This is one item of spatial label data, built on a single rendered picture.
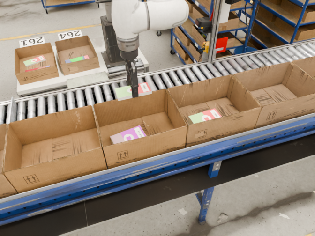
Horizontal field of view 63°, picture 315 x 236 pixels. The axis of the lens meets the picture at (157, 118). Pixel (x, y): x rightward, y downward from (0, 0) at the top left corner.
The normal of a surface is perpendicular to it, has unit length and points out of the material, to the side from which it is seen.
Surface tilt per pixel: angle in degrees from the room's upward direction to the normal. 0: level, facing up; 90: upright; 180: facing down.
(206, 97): 89
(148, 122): 2
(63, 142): 0
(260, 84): 89
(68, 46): 89
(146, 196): 0
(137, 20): 85
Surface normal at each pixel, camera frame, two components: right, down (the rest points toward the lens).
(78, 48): 0.01, -0.72
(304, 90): -0.95, 0.22
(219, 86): 0.30, 0.67
